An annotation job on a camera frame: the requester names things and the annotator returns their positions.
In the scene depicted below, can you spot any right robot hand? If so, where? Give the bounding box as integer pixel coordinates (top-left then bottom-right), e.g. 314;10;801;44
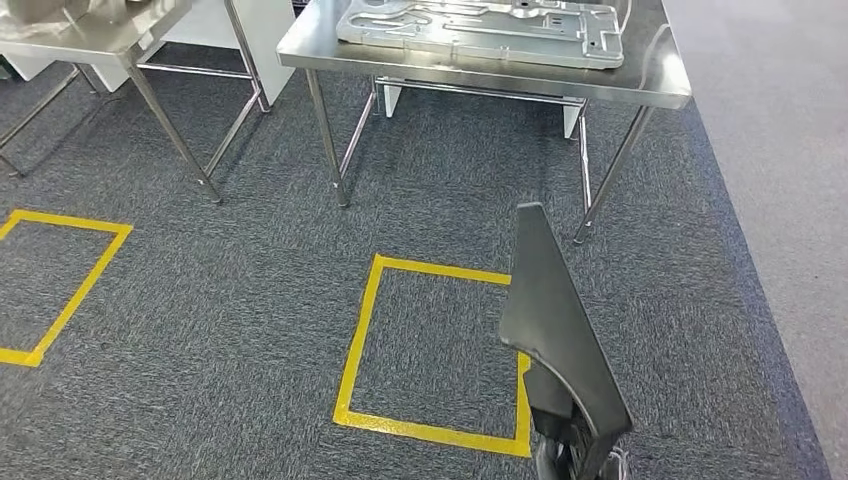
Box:
533;433;631;480

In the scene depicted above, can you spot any black plastic plate frame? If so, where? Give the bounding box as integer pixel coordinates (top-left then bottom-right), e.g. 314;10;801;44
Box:
498;201;634;480

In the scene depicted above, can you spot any stainless steel workbench table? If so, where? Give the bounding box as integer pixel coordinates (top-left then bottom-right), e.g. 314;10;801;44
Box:
276;0;694;245

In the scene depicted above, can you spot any yellow floor tape square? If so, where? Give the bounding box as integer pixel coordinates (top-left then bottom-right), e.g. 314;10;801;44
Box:
332;253;533;460
0;209;134;369

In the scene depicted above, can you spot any stamped aluminium panel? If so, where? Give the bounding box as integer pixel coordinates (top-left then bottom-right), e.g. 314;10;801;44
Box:
335;0;626;71

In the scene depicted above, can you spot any white cabinet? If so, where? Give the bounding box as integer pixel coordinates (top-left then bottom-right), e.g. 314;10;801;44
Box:
0;0;296;107

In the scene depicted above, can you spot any stainless steel side table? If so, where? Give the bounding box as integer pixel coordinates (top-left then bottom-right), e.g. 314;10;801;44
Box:
0;0;272;205

